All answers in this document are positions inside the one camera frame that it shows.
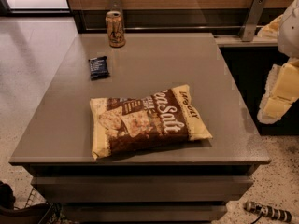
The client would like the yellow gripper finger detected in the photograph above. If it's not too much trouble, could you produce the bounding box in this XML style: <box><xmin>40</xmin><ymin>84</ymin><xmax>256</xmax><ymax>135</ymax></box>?
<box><xmin>257</xmin><ymin>15</ymin><xmax>282</xmax><ymax>39</ymax></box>
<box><xmin>257</xmin><ymin>59</ymin><xmax>299</xmax><ymax>124</ymax></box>

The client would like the brown sea salt chip bag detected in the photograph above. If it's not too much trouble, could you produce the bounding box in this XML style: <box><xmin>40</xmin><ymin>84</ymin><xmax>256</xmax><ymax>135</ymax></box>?
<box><xmin>90</xmin><ymin>84</ymin><xmax>212</xmax><ymax>159</ymax></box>

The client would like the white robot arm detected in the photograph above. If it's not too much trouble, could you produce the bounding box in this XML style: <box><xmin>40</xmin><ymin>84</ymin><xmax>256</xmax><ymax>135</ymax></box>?
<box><xmin>257</xmin><ymin>0</ymin><xmax>299</xmax><ymax>124</ymax></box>

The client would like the orange soda can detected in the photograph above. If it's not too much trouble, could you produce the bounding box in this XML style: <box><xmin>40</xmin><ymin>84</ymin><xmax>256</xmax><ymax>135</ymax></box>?
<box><xmin>106</xmin><ymin>11</ymin><xmax>125</xmax><ymax>48</ymax></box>

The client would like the striped cylindrical tool on floor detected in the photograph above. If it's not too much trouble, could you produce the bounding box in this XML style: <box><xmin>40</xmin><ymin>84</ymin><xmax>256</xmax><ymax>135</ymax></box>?
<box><xmin>243</xmin><ymin>201</ymin><xmax>299</xmax><ymax>224</ymax></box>

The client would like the grey drawer cabinet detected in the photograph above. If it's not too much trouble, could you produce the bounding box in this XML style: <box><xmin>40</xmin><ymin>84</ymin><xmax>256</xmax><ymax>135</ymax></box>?
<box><xmin>10</xmin><ymin>34</ymin><xmax>270</xmax><ymax>224</ymax></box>

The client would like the dark blue snack bar wrapper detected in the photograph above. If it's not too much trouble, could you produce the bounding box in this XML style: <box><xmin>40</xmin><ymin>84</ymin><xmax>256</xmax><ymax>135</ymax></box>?
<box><xmin>89</xmin><ymin>56</ymin><xmax>109</xmax><ymax>80</ymax></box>

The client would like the right metal wall bracket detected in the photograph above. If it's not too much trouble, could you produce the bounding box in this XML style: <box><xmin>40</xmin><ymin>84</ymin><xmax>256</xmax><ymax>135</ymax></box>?
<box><xmin>239</xmin><ymin>0</ymin><xmax>267</xmax><ymax>42</ymax></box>

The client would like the metal wall bracket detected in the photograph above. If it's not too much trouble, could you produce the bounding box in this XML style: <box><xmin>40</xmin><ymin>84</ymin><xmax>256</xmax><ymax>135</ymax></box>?
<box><xmin>108</xmin><ymin>0</ymin><xmax>122</xmax><ymax>16</ymax></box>
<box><xmin>239</xmin><ymin>0</ymin><xmax>267</xmax><ymax>42</ymax></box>

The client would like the left metal wall bracket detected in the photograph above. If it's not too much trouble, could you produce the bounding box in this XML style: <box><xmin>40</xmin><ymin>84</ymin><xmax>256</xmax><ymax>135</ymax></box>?
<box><xmin>108</xmin><ymin>0</ymin><xmax>122</xmax><ymax>16</ymax></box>

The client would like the dark wire basket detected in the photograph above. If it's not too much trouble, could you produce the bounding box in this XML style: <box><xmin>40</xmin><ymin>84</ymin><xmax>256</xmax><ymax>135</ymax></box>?
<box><xmin>0</xmin><ymin>183</ymin><xmax>63</xmax><ymax>224</ymax></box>

